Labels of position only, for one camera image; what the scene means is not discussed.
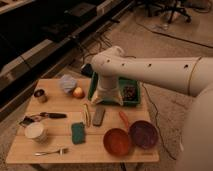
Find office chair base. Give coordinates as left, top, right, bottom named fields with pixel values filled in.
left=139, top=0, right=191, bottom=24

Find black handled can opener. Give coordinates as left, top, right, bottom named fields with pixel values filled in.
left=19, top=112, right=67, bottom=127

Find green sponge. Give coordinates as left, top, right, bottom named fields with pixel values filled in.
left=71, top=122, right=86, bottom=144

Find wooden table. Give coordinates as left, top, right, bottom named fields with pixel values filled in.
left=6, top=79, right=159, bottom=164

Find red yellow apple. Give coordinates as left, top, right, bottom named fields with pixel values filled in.
left=73, top=87, right=85, bottom=98

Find white cup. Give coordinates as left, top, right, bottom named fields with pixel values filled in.
left=24, top=122, right=47, bottom=143

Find green tray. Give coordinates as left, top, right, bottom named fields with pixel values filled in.
left=88, top=73, right=141, bottom=107

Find small metal can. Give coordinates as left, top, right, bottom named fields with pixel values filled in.
left=34, top=89, right=47, bottom=103

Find orange pan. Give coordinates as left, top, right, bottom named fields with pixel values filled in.
left=103, top=111, right=132, bottom=156

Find black floor cables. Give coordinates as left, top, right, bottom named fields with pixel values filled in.
left=71, top=33, right=116, bottom=64

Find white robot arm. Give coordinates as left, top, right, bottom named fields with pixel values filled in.
left=91, top=46, right=213, bottom=171

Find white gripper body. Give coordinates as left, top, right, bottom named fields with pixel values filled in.
left=91, top=87, right=123, bottom=105

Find silver fork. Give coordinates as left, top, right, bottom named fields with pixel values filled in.
left=34, top=148, right=69, bottom=156

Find black power adapter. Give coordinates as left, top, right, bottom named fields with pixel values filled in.
left=81, top=63, right=93, bottom=77

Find dark item in tray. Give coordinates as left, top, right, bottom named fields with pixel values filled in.
left=123, top=86, right=136, bottom=101

